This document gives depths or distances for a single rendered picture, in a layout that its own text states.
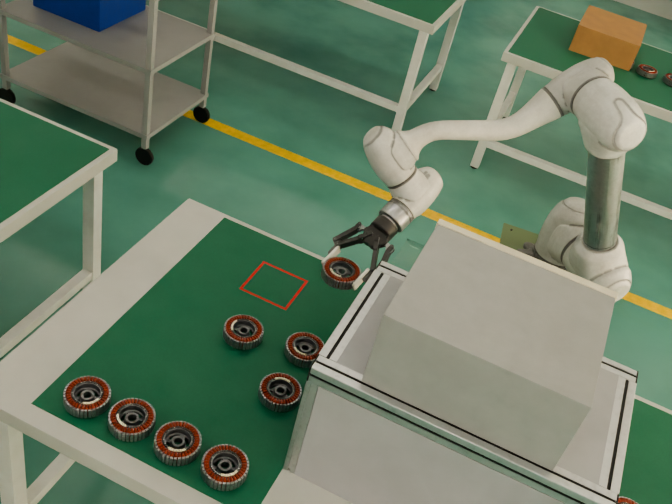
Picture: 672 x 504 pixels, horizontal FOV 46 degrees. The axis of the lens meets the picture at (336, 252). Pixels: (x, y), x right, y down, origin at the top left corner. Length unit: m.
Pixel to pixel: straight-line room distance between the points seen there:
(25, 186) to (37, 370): 0.79
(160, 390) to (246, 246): 0.66
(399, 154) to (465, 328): 0.77
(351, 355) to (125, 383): 0.64
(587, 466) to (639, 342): 2.32
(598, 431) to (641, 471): 0.54
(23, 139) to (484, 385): 1.93
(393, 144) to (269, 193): 1.95
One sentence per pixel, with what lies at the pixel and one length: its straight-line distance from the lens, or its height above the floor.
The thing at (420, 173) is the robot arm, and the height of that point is 1.17.
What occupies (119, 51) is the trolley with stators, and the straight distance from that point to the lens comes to 4.06.
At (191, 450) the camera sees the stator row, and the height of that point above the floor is 0.79.
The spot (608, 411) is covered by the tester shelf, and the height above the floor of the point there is 1.11.
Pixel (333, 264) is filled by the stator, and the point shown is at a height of 0.94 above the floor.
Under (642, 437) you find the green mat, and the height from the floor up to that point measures 0.75.
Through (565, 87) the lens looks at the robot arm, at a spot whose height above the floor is 1.48.
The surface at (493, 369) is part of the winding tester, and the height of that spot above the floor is 1.30.
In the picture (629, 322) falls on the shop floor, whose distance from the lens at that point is 4.14.
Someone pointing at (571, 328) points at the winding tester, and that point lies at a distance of 1.73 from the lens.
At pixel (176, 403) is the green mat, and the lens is 2.08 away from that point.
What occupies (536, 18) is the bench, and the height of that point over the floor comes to 0.75.
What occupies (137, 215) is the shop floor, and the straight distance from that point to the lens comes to 3.87.
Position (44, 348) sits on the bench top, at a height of 0.75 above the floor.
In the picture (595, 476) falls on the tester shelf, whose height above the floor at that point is 1.11.
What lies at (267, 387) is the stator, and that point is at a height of 0.78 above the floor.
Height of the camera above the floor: 2.36
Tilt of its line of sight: 38 degrees down
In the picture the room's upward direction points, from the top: 15 degrees clockwise
